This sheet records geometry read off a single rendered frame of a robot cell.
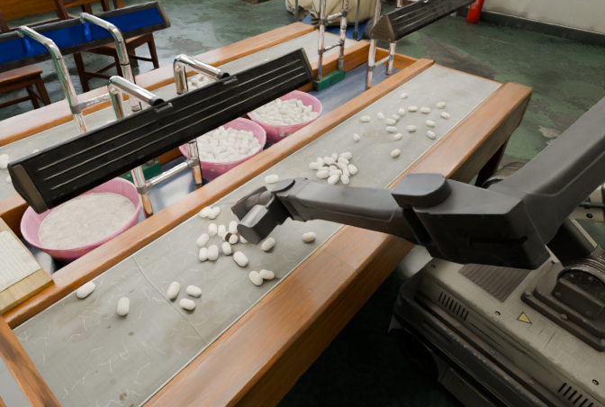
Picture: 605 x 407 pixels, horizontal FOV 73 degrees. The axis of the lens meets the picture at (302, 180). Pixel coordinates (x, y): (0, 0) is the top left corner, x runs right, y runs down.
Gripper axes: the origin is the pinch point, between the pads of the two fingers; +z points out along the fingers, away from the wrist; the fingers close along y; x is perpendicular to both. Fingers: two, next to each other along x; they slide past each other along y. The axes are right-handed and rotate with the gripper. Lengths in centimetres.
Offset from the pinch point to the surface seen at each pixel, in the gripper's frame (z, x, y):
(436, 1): -23, -24, -89
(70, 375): -4.2, 6.0, 45.5
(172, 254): 3.3, -0.1, 17.6
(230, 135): 24.4, -18.2, -24.7
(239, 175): 7.9, -6.9, -10.7
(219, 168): 16.5, -11.0, -10.9
